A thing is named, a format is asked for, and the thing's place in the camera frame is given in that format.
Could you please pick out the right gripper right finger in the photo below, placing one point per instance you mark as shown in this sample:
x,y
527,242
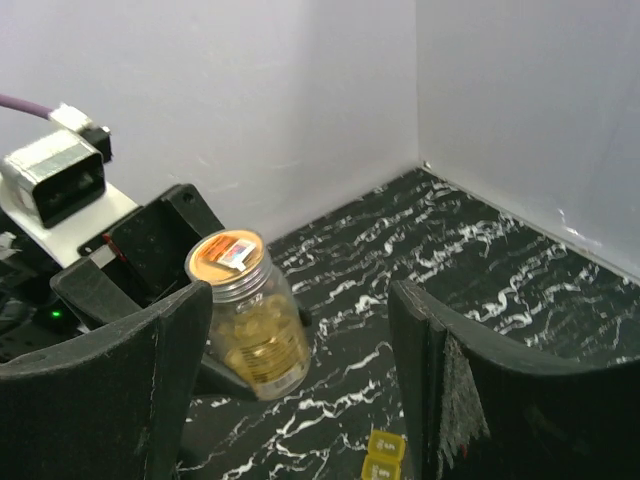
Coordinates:
x,y
479,405

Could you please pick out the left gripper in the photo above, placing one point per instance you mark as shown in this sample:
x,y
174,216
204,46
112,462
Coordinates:
x,y
150,246

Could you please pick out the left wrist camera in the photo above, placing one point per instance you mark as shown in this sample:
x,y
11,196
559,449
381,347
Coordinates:
x,y
55,189

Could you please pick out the clear jar of yellow capsules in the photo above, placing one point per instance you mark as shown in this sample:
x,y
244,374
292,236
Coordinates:
x,y
256,328

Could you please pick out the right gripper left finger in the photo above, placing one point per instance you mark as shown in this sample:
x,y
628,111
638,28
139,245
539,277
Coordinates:
x,y
110,404

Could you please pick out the yellow clear weekly pill organizer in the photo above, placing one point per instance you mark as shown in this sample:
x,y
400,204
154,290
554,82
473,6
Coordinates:
x,y
385,453

